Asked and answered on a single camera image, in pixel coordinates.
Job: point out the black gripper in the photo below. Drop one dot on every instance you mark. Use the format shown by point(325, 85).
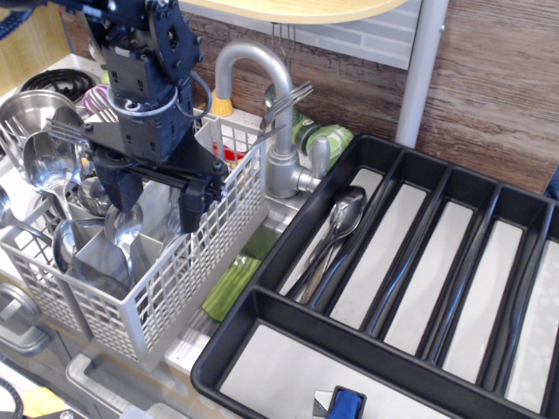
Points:
point(156, 140)

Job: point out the small steel spoon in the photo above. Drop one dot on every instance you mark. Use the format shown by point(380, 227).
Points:
point(121, 229)

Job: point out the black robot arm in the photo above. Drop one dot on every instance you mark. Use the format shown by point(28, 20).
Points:
point(150, 54)

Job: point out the grey plastic cutlery basket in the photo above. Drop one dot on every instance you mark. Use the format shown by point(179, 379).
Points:
point(171, 282)

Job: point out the steel spoon front left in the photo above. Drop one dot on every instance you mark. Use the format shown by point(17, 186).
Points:
point(64, 246)

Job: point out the large steel spoon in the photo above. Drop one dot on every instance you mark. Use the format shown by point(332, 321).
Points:
point(50, 165)

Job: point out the steel spoon in tray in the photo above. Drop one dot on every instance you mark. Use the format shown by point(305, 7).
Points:
point(340, 222)
point(357, 195)

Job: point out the black cutlery tray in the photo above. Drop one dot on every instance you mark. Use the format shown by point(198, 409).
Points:
point(442, 303)

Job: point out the yellow toy corn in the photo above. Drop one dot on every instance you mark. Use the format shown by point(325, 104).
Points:
point(221, 107)

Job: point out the purple toy onion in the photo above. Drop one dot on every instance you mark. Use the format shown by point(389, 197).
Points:
point(95, 99)

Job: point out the steel fork left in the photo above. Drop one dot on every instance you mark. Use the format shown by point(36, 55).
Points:
point(66, 132)

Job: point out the grey metal faucet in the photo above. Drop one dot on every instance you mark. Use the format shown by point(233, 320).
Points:
point(285, 176)

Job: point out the black stove burner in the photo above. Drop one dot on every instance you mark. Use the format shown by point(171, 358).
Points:
point(73, 84)

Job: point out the steel pot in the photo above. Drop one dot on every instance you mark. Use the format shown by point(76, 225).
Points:
point(26, 113)

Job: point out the green toy cabbage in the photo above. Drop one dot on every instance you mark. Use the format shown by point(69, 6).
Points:
point(306, 131)

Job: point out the steel fork behind faucet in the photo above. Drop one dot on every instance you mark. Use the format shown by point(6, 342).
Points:
point(268, 127)

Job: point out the wooden shelf board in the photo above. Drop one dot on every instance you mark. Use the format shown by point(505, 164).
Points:
point(300, 11)

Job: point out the blue clip object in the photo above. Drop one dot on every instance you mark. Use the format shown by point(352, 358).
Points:
point(339, 403)

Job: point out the white metal post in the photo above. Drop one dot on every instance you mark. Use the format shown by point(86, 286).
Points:
point(431, 26)

